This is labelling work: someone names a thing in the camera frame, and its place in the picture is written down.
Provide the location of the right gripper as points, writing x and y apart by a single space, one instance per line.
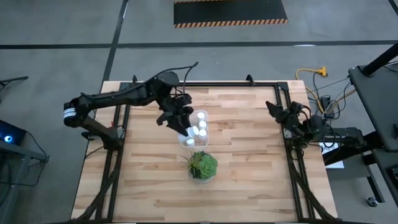
297 118

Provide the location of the black diagonal pole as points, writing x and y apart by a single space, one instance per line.
379 59

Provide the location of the black aluminium table frame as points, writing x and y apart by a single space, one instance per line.
233 84

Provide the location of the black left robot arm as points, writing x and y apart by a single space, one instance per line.
124 93

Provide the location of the white paper sheet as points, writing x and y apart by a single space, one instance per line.
334 164

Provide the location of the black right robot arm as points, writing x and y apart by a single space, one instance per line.
342 137

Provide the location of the black side table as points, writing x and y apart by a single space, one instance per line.
379 102

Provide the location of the black power adapter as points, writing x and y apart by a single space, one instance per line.
326 102

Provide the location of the black yellow-striped floor mat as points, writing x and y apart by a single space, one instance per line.
230 12

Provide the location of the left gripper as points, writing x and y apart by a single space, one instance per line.
169 102

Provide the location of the caster wheel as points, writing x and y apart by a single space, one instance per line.
371 202

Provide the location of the black tripod leg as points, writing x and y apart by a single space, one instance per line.
15 79

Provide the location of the clear plastic basket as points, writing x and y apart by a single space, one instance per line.
181 140

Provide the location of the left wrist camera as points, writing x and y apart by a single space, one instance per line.
184 100

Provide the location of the green artificial succulent plant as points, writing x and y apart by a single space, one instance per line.
203 165

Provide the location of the black box with blue light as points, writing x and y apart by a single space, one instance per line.
12 133

